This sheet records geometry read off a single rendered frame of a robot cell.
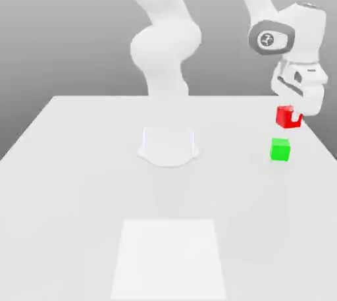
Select small red cube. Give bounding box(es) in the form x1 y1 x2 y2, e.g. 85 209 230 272
275 105 304 130

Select small green cube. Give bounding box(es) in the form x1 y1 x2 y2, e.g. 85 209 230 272
270 137 291 162

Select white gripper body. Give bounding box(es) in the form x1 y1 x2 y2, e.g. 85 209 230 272
271 61 329 118

